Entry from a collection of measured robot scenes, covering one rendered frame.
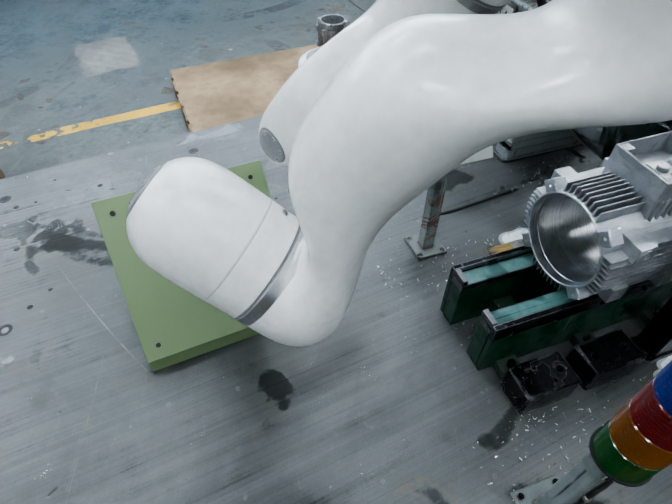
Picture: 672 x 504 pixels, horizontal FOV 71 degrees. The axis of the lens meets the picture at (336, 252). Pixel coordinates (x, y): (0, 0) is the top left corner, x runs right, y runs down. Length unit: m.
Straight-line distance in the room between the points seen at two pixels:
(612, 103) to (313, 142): 0.17
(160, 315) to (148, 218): 0.44
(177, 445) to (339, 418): 0.26
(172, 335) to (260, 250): 0.47
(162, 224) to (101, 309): 0.62
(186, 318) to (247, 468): 0.26
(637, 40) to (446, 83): 0.09
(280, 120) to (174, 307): 0.42
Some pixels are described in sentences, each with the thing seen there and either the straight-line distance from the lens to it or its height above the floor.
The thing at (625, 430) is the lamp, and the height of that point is 1.10.
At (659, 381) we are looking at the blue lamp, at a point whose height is 1.17.
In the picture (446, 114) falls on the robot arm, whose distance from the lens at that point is 0.27.
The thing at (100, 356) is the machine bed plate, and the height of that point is 0.80.
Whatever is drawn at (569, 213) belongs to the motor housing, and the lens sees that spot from 0.92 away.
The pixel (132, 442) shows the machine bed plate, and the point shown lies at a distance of 0.86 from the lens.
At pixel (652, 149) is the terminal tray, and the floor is 1.12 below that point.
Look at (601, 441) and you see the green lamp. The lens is 0.60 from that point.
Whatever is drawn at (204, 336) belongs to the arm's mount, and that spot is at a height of 0.85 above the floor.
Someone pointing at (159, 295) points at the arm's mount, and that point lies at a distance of 0.85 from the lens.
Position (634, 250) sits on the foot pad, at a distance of 0.78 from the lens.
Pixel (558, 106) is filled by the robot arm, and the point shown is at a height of 1.43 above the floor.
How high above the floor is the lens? 1.55
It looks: 47 degrees down
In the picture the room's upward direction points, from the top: straight up
